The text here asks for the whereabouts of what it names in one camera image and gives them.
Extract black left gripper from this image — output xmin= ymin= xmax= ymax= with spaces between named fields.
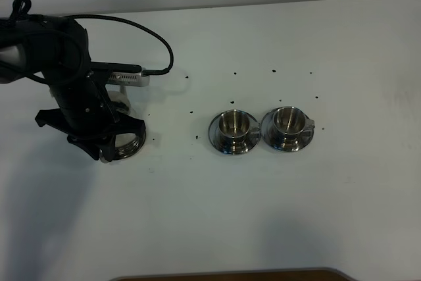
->
xmin=36 ymin=71 xmax=146 ymax=161

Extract stainless steel teapot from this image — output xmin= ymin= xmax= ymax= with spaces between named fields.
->
xmin=108 ymin=85 xmax=146 ymax=161

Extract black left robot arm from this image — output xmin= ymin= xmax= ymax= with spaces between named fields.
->
xmin=1 ymin=15 xmax=146 ymax=162

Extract left stainless steel teacup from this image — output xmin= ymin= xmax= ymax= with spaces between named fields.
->
xmin=216 ymin=111 xmax=260 ymax=150

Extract stainless steel teacup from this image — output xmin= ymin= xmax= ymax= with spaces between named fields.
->
xmin=216 ymin=111 xmax=260 ymax=150
xmin=272 ymin=106 xmax=315 ymax=151

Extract right stainless steel teacup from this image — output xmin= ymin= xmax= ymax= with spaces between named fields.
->
xmin=272 ymin=106 xmax=315 ymax=151

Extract left steel cup saucer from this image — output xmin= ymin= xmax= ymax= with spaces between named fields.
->
xmin=207 ymin=109 xmax=261 ymax=155

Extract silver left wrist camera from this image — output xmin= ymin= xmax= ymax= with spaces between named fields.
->
xmin=90 ymin=62 xmax=150 ymax=87

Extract black braided left cable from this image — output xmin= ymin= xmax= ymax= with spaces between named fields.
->
xmin=0 ymin=0 xmax=174 ymax=76

